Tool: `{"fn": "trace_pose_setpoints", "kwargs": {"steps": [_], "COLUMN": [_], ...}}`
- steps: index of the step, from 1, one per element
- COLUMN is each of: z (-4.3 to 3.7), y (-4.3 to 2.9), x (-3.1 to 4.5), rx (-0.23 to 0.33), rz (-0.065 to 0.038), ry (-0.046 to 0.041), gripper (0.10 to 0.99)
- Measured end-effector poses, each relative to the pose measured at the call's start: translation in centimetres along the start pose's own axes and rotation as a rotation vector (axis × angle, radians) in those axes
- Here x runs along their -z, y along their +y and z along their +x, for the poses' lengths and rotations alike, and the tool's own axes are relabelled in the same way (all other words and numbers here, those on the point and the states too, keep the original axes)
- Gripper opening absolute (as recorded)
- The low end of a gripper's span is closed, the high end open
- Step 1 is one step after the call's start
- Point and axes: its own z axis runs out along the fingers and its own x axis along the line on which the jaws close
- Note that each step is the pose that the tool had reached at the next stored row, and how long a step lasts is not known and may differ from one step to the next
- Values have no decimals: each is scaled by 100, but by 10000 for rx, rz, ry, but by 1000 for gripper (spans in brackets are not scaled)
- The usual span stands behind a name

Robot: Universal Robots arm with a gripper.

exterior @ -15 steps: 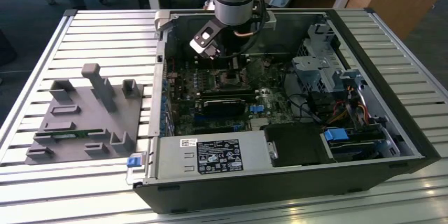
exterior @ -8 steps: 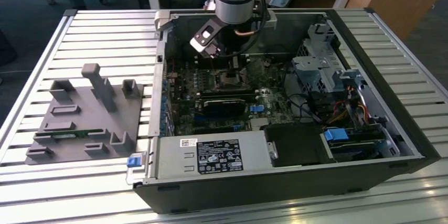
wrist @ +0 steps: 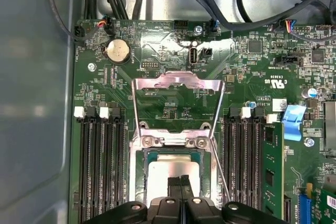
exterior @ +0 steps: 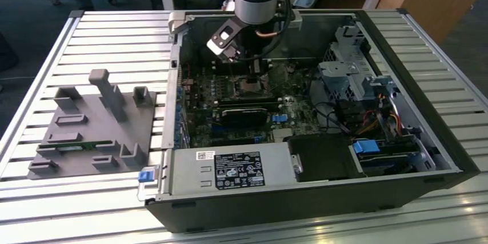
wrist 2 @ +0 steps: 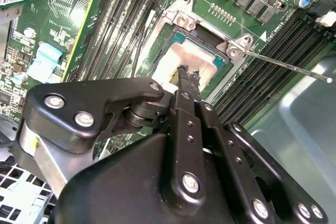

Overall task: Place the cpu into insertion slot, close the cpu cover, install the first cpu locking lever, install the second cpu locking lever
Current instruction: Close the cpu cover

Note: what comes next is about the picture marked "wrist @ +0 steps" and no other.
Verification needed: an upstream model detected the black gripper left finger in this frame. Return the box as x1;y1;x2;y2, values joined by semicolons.
90;175;182;224

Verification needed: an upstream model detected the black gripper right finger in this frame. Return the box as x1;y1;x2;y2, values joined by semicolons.
181;174;286;224

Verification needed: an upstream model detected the CPU with silver top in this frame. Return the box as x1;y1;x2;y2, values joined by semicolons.
145;150;202;209

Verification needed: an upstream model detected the metal socket cover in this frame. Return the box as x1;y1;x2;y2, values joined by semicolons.
131;71;226;146

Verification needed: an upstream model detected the metal locking lever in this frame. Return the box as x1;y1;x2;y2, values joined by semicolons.
209;140;232;201

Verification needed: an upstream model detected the CPU socket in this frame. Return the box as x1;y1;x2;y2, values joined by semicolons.
130;121;220;209

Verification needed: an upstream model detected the blue expansion slot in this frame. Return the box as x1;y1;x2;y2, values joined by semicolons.
301;197;312;224

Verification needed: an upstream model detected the green RAM stick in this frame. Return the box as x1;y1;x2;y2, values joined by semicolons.
262;121;286;221

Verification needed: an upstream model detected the blue pull tab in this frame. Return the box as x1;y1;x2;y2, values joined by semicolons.
282;105;307;141

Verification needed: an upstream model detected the silver heatsink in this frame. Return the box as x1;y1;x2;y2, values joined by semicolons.
323;100;336;158

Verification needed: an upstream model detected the internal USB port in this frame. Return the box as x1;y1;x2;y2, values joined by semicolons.
188;46;200;68

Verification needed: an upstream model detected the green motherboard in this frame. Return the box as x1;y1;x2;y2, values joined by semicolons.
68;19;336;224

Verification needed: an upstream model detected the round coin battery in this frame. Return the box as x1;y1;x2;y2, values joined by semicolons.
104;39;131;65

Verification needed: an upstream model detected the black PC case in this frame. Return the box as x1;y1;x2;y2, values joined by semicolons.
0;0;336;224

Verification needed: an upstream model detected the connector with coloured wires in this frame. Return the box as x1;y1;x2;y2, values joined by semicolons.
96;18;116;36

